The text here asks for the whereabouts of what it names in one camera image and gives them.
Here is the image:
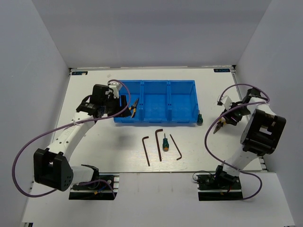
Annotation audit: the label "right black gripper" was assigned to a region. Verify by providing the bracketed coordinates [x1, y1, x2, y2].
[222, 99, 252, 126]

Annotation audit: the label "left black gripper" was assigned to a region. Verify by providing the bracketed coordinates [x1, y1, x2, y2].
[102, 95, 132, 117]

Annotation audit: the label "yellow-handled needle-nose pliers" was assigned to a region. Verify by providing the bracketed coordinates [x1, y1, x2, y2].
[129, 98, 139, 118]

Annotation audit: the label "orange-handled small pliers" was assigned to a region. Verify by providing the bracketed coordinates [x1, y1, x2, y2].
[213, 118, 226, 134]

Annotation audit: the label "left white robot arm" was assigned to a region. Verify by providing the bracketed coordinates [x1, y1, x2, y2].
[34, 80, 131, 192]

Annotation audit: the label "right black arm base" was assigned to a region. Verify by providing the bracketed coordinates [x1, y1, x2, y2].
[192, 165, 243, 201]

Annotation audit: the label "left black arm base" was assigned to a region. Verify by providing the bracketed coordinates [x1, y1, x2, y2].
[69, 173, 119, 201]

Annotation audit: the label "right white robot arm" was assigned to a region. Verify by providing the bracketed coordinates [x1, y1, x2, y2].
[213, 87, 286, 189]

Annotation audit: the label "small green stubby screwdriver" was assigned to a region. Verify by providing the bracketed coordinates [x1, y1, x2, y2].
[196, 114, 204, 126]

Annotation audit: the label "blue three-compartment plastic bin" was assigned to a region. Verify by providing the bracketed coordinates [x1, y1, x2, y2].
[114, 80, 200, 125]

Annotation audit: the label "middle large hex key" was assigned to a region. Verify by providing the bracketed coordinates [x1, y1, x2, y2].
[155, 129, 163, 162]

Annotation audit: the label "right corner logo sticker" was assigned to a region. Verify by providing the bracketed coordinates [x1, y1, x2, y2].
[214, 68, 231, 73]

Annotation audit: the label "corner logo sticker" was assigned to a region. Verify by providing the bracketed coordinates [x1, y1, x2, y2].
[214, 68, 231, 73]
[71, 71, 88, 76]

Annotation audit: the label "green orange-tipped screwdriver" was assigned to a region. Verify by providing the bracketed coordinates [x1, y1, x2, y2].
[162, 133, 169, 152]

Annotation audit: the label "right thin hex key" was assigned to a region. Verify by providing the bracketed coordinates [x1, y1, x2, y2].
[170, 134, 182, 161]

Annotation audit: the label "left dark hex key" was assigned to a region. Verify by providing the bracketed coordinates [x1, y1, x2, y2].
[142, 136, 150, 167]

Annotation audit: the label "left corner logo sticker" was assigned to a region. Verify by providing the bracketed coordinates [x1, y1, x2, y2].
[71, 71, 88, 76]

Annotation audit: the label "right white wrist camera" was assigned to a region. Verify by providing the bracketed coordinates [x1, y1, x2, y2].
[217, 96, 232, 110]

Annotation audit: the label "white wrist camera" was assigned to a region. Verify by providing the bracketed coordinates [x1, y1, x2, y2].
[107, 80, 122, 98]
[217, 96, 232, 110]

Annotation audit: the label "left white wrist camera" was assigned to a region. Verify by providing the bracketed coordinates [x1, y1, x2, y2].
[107, 80, 122, 98]

